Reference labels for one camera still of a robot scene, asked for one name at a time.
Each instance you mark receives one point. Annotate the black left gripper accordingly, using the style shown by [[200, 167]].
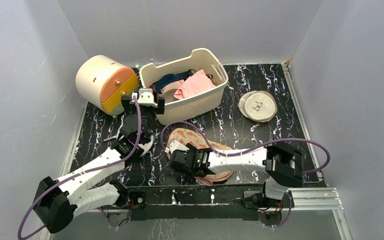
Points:
[[129, 104]]

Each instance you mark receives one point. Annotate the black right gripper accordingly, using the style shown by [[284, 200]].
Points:
[[177, 160]]

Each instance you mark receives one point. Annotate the floral mesh laundry bag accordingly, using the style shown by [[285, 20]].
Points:
[[187, 136]]

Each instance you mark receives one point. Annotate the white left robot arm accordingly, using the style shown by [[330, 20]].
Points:
[[58, 201]]

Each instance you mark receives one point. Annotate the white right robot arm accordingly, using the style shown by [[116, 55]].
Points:
[[281, 161]]

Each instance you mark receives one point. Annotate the navy blue bra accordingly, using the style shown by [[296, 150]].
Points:
[[171, 78]]

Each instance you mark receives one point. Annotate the white mesh laundry bag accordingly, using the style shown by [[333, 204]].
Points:
[[146, 147]]

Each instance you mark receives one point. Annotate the cream perforated laundry basket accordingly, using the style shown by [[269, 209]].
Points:
[[198, 104]]

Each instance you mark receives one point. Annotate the round white embroidered laundry bag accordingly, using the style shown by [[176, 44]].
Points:
[[258, 105]]

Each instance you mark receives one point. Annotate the white cylindrical drawer cabinet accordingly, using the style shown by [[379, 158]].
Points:
[[103, 82]]

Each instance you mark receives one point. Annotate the pink garment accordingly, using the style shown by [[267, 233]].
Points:
[[194, 85]]

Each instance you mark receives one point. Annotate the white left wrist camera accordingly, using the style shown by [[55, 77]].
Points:
[[145, 97]]

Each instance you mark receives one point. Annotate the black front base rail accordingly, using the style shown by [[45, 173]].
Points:
[[221, 201]]

